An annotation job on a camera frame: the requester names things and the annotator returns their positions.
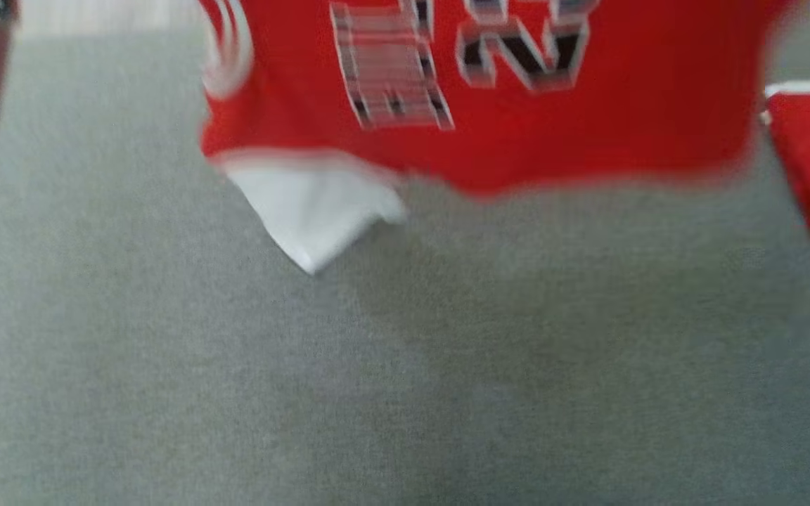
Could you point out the red basketball jersey white trim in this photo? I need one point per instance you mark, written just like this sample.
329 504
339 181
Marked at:
588 126

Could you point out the large grey sofa ottoman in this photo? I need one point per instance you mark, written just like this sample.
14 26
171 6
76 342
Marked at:
405 365

